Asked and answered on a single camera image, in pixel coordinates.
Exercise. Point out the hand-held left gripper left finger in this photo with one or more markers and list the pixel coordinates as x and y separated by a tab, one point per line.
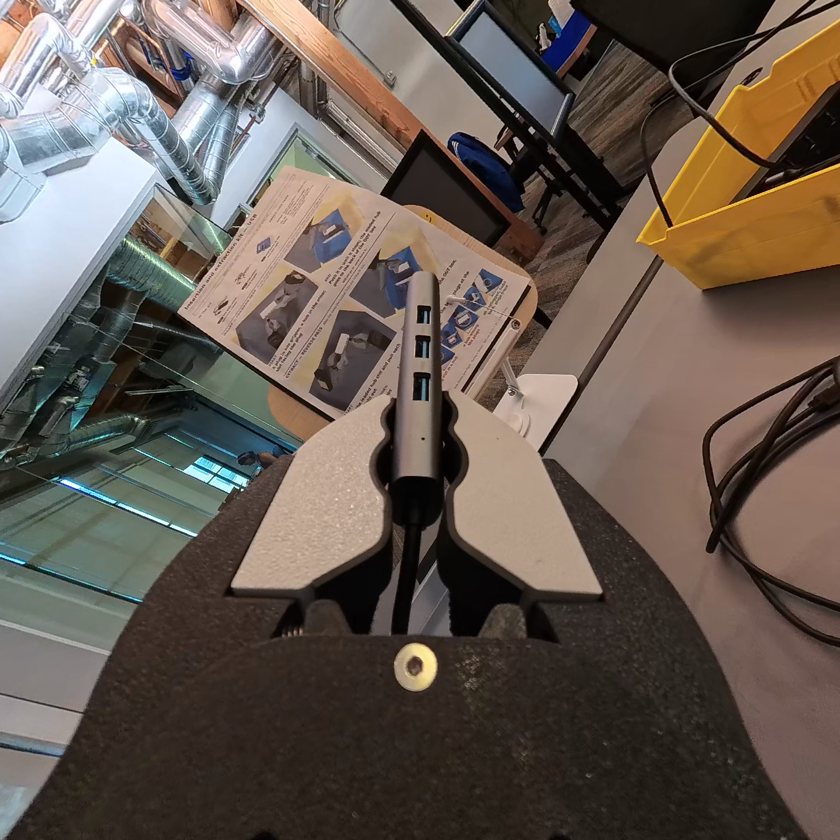
315	519

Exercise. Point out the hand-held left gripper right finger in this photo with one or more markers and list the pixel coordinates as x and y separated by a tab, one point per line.
525	525

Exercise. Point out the grey metal USB hub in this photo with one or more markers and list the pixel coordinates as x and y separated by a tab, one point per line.
423	446

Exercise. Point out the yellow plastic bin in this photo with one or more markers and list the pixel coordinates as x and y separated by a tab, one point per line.
748	236

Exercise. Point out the black USB hub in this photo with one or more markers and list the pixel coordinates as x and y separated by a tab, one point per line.
814	151

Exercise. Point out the instruction poster board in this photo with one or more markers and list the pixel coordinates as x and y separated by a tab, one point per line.
302	289

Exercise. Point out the black display panel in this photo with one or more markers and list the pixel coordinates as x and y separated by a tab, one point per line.
433	190

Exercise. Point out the blue jacket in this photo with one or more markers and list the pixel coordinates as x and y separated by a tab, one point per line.
488	164

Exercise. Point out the black framed display screen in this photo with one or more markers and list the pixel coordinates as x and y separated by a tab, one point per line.
519	72

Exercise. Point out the black office chair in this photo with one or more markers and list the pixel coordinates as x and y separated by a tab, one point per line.
656	26

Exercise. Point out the silver ventilation duct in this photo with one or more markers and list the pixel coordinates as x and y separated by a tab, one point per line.
217	92
79	131

